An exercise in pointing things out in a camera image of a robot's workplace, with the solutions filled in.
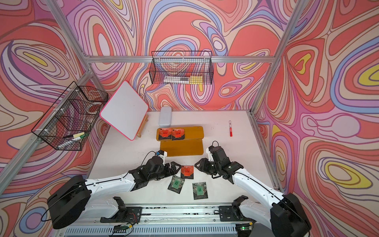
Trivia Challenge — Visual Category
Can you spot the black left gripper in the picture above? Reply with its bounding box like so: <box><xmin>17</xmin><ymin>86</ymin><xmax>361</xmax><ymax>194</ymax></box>
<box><xmin>148</xmin><ymin>161</ymin><xmax>183</xmax><ymax>182</ymax></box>

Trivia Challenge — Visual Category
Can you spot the red tea bag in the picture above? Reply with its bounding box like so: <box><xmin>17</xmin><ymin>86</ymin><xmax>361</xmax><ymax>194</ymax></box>
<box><xmin>158</xmin><ymin>128</ymin><xmax>172</xmax><ymax>141</ymax></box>
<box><xmin>181</xmin><ymin>166</ymin><xmax>194</xmax><ymax>179</ymax></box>
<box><xmin>171</xmin><ymin>128</ymin><xmax>185</xmax><ymax>140</ymax></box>

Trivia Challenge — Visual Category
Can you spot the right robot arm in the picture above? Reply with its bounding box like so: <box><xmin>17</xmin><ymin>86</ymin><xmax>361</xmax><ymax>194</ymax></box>
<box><xmin>194</xmin><ymin>146</ymin><xmax>311</xmax><ymax>237</ymax></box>

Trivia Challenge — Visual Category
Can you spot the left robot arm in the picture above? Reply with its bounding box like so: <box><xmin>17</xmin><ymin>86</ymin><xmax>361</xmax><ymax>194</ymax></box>
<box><xmin>47</xmin><ymin>156</ymin><xmax>182</xmax><ymax>230</ymax></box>

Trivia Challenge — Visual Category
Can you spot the green tea bag small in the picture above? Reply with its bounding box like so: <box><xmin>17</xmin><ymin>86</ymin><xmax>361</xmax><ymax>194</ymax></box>
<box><xmin>168</xmin><ymin>175</ymin><xmax>185</xmax><ymax>194</ymax></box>

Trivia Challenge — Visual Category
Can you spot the yellow wooden two-tier shelf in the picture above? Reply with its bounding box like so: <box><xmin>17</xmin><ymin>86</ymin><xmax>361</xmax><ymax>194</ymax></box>
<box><xmin>156</xmin><ymin>126</ymin><xmax>204</xmax><ymax>157</ymax></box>

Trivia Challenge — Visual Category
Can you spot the green tea bag large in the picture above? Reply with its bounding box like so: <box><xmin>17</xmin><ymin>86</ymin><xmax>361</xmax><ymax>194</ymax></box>
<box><xmin>192</xmin><ymin>182</ymin><xmax>208</xmax><ymax>200</ymax></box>

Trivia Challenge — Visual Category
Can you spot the red whiteboard marker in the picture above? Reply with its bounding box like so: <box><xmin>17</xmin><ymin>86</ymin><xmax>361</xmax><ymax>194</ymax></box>
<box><xmin>229</xmin><ymin>120</ymin><xmax>233</xmax><ymax>137</ymax></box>

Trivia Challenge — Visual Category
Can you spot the white plastic box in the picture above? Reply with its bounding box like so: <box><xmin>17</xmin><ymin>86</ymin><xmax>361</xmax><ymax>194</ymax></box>
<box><xmin>159</xmin><ymin>106</ymin><xmax>172</xmax><ymax>128</ymax></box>

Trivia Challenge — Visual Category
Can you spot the wooden whiteboard stand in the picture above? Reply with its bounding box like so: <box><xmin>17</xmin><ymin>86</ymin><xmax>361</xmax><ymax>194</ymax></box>
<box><xmin>136</xmin><ymin>114</ymin><xmax>149</xmax><ymax>138</ymax></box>

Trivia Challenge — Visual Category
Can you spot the pink-framed whiteboard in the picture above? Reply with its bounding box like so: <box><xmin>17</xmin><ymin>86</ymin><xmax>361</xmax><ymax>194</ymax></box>
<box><xmin>100</xmin><ymin>82</ymin><xmax>149</xmax><ymax>141</ymax></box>

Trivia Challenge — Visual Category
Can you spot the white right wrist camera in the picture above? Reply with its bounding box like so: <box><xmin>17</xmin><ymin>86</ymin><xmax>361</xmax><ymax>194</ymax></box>
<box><xmin>206</xmin><ymin>146</ymin><xmax>214</xmax><ymax>162</ymax></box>

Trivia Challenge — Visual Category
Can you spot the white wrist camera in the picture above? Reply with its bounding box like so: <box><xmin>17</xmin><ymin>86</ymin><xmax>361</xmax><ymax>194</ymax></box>
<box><xmin>156</xmin><ymin>150</ymin><xmax>168</xmax><ymax>158</ymax></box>
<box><xmin>206</xmin><ymin>146</ymin><xmax>214</xmax><ymax>162</ymax></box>

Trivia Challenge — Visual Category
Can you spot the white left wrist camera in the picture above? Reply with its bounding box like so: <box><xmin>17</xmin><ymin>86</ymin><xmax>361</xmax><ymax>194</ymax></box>
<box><xmin>156</xmin><ymin>150</ymin><xmax>168</xmax><ymax>158</ymax></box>

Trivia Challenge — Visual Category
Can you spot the black wire basket back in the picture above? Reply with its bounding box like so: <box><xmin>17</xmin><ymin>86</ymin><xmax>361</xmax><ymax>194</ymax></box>
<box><xmin>149</xmin><ymin>50</ymin><xmax>214</xmax><ymax>85</ymax></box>

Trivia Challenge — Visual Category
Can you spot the black wire basket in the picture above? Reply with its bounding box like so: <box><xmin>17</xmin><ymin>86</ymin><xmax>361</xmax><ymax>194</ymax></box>
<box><xmin>149</xmin><ymin>50</ymin><xmax>214</xmax><ymax>85</ymax></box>
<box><xmin>31</xmin><ymin>82</ymin><xmax>109</xmax><ymax>151</ymax></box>

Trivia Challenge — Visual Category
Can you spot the black wire basket left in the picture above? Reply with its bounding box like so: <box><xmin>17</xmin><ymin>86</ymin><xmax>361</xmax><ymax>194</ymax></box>
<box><xmin>31</xmin><ymin>82</ymin><xmax>109</xmax><ymax>151</ymax></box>

